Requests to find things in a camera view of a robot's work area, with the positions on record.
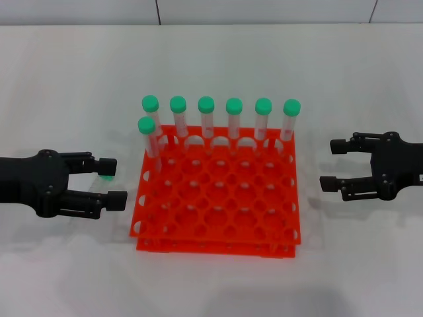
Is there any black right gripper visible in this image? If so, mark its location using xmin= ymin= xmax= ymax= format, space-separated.
xmin=319 ymin=131 xmax=423 ymax=203

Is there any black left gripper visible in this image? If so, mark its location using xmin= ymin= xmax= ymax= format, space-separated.
xmin=0 ymin=149 xmax=129 ymax=221

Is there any clear green-capped test tube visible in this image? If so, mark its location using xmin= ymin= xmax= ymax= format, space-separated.
xmin=169 ymin=95 xmax=190 ymax=138
xmin=137 ymin=116 xmax=163 ymax=176
xmin=86 ymin=174 xmax=115 ymax=196
xmin=282 ymin=98 xmax=302 ymax=143
xmin=141 ymin=94 xmax=164 ymax=147
xmin=225 ymin=97 xmax=244 ymax=140
xmin=254 ymin=98 xmax=273 ymax=141
xmin=198 ymin=96 xmax=216 ymax=139

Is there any orange test tube rack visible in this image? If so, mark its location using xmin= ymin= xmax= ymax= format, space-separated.
xmin=128 ymin=124 xmax=303 ymax=260

